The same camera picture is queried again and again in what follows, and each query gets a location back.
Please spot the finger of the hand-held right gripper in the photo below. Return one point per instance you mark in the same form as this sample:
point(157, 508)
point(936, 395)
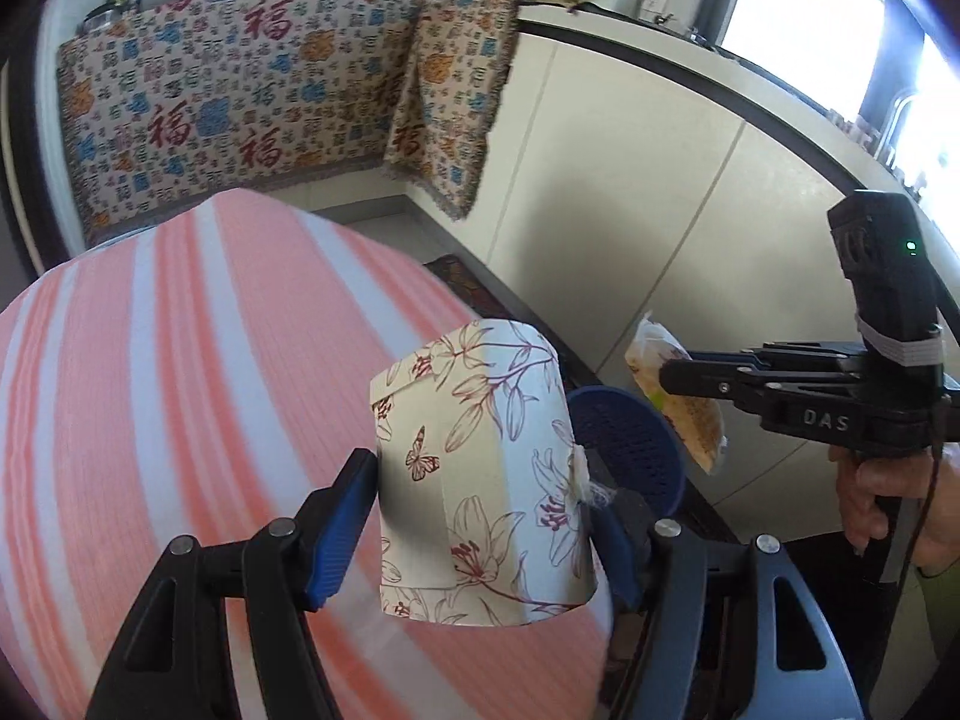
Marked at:
point(712, 379)
point(795, 354)

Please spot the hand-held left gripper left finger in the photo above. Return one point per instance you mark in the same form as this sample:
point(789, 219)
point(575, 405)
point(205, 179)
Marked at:
point(337, 532)

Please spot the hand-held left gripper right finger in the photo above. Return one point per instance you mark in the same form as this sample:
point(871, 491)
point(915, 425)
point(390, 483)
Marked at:
point(619, 562)

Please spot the yellow snack packet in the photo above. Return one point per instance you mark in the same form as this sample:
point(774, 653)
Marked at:
point(690, 420)

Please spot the blue plastic bin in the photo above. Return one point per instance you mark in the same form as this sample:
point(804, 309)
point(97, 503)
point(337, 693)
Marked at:
point(630, 442)

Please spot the floral print tissue pack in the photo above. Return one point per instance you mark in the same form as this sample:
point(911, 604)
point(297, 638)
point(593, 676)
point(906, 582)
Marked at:
point(480, 465)

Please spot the person's right hand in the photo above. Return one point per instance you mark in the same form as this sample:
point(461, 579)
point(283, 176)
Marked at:
point(859, 495)

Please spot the steel faucet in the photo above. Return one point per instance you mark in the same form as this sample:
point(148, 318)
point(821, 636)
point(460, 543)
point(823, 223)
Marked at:
point(904, 120)

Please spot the white kitchen cabinet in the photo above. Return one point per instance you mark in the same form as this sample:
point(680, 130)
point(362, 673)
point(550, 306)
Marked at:
point(637, 202)

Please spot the pink striped tablecloth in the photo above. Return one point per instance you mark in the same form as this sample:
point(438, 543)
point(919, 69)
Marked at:
point(187, 352)

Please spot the person's dark pants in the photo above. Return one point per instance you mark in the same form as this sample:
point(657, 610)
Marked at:
point(847, 615)

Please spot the window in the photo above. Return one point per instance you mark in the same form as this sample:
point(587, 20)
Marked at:
point(810, 15)

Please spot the small printed cloth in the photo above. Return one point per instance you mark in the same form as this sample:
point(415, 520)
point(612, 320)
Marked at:
point(450, 105)

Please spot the large printed cloth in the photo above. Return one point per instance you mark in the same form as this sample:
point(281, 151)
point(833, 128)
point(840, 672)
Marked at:
point(225, 90)

